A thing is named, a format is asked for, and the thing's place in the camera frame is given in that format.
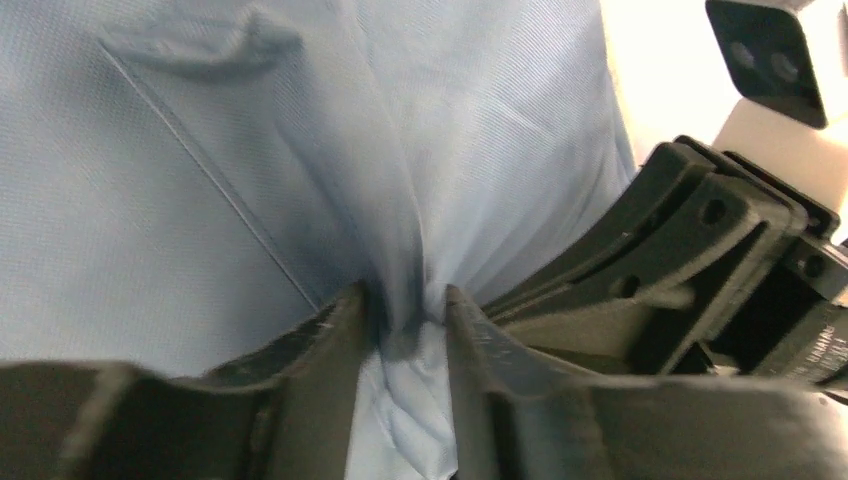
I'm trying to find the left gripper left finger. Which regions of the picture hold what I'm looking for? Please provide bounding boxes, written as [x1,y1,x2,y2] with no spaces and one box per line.
[1,283,368,480]

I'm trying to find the blue student backpack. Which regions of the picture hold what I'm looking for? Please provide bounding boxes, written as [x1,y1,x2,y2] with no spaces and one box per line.
[1,1,633,479]

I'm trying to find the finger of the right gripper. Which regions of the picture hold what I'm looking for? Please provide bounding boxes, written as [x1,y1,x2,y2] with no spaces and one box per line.
[485,136,839,375]

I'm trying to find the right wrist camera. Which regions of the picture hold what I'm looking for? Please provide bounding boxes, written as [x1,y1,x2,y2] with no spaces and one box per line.
[705,0,847,130]

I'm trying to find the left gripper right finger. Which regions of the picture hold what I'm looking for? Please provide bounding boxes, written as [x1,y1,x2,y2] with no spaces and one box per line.
[445,287,847,479]

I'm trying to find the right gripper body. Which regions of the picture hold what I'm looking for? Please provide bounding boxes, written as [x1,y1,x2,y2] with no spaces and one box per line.
[673,236,847,404]

